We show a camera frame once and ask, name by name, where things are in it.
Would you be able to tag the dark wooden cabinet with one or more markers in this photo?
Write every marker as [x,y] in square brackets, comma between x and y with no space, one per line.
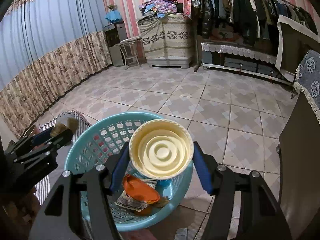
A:
[299,189]

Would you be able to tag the cream plastic lid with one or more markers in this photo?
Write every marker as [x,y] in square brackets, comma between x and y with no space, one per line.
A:
[161,149]

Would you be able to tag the small folding stool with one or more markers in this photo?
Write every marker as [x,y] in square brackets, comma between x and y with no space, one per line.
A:
[129,50]

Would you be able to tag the potted plant blue wrap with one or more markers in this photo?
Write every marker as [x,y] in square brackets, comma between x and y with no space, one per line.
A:
[113,15]

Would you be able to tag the striped grey tablecloth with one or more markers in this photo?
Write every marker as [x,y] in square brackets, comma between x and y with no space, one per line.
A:
[45,185]

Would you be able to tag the orange peel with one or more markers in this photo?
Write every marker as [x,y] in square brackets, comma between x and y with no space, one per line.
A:
[148,210]

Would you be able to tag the clothes rack with garments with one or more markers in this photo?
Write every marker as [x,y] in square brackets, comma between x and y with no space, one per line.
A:
[245,23]

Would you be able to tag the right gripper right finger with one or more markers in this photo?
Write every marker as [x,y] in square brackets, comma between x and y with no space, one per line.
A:
[260,214]

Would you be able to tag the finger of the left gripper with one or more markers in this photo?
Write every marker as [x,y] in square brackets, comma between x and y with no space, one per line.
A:
[41,143]

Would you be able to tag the blue floral fringed cloth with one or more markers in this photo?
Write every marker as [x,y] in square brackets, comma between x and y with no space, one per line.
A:
[307,80]

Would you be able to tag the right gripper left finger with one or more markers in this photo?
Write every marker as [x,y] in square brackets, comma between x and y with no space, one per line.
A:
[60,216]

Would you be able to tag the cloth-covered cabinet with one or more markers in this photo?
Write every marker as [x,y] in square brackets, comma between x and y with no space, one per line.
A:
[168,41]

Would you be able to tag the orange snack bag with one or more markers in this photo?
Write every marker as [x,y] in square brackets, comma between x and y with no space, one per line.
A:
[139,190]

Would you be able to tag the blue and floral curtain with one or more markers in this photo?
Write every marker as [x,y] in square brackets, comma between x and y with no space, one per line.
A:
[47,48]

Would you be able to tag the pile of colourful clothes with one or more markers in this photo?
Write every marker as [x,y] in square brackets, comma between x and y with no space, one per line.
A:
[160,8]

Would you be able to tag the light blue plastic basket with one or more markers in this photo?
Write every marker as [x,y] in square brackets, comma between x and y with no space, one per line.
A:
[105,139]

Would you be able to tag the low bench with lace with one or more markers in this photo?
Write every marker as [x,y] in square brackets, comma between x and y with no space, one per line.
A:
[243,61]

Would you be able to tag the grey water dispenser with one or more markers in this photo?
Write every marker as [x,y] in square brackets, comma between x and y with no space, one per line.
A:
[115,33]

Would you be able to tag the pink metal mug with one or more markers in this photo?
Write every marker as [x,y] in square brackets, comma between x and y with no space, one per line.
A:
[31,131]

